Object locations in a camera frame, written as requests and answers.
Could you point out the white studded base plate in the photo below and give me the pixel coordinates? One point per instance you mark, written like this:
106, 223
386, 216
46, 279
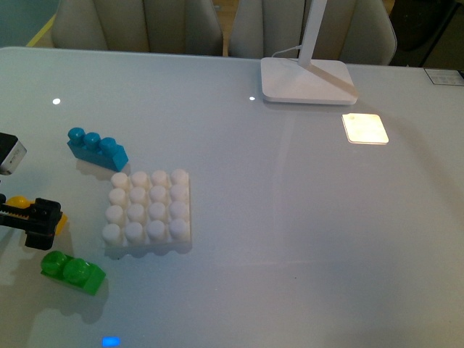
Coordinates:
148, 209

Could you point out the left beige chair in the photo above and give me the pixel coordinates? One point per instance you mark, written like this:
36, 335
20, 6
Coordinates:
171, 27

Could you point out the green two-stud block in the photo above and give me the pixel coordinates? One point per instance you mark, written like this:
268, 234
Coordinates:
72, 271

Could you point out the yellow two-stud block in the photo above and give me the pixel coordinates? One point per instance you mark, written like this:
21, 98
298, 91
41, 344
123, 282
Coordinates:
23, 202

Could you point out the blue three-stud block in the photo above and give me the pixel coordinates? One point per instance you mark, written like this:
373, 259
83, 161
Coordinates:
103, 152

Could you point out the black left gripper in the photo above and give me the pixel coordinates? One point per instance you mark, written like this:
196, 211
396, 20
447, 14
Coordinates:
39, 221

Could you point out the white desk lamp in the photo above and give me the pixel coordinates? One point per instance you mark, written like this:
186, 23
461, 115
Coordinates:
307, 80

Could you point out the table label sticker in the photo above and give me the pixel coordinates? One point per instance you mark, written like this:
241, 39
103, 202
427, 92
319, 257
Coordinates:
444, 77

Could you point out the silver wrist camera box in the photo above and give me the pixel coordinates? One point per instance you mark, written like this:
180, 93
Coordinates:
12, 153

